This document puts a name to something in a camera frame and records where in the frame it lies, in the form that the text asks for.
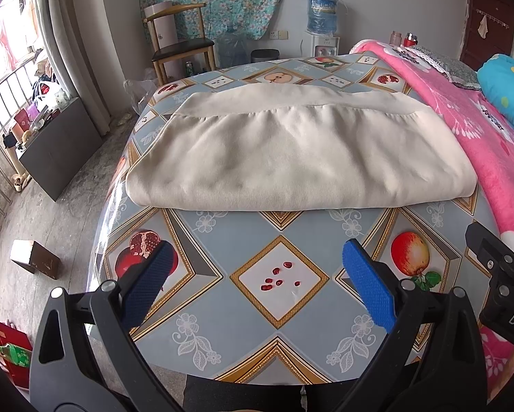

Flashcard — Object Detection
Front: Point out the grey curtain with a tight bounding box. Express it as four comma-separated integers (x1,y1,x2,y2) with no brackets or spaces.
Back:
46,0,112,136

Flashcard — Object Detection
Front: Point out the cream zip jacket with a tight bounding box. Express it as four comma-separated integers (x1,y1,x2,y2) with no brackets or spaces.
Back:
125,82,477,212

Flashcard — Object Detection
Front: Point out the silver sequin cushion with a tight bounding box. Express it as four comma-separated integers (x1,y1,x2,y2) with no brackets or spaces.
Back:
407,44,483,91

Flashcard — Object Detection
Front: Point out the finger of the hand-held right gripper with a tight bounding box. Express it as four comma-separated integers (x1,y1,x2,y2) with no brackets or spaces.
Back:
465,222,514,279

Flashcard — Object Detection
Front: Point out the pale pink box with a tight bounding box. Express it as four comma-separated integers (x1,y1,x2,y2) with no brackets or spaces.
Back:
144,2,178,52

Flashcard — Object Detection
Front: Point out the fruit print tablecloth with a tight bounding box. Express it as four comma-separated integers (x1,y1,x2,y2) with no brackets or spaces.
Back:
87,54,514,385

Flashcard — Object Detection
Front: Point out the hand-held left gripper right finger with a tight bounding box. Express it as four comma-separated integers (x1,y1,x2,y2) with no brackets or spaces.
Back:
326,239,487,412

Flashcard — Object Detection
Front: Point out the white plastic bag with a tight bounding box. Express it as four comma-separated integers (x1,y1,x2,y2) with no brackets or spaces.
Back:
34,81,69,110

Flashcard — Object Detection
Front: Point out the brown door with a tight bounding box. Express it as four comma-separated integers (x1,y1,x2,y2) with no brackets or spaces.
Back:
459,0,514,71

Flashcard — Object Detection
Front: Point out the wooden chair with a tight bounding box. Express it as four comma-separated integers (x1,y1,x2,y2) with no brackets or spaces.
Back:
143,1,218,87

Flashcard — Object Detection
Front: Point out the green bottle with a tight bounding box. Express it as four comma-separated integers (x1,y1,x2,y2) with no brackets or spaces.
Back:
0,343,32,367

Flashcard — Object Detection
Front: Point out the brown box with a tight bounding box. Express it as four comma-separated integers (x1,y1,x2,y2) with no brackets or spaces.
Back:
10,240,61,279

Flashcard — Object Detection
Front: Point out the pink floral blanket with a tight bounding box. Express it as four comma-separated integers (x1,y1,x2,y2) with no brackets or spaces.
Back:
349,39,514,378

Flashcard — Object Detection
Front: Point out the red paper bag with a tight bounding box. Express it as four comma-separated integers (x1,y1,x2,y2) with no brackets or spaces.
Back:
0,320,34,389

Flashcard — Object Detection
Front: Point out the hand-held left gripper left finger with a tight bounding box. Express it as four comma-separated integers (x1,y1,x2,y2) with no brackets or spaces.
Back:
29,240,185,412

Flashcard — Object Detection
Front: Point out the empty clear water jug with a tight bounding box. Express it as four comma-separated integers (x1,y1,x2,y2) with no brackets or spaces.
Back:
216,26,249,69

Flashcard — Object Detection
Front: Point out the clear plastic bag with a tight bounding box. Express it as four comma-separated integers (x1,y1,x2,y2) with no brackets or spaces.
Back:
124,68,159,114

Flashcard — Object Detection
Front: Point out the dark grey cabinet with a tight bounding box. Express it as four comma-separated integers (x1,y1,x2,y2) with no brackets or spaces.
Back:
19,96,103,202

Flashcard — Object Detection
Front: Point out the blue dotted pillow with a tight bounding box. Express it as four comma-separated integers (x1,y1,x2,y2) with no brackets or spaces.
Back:
477,54,514,153

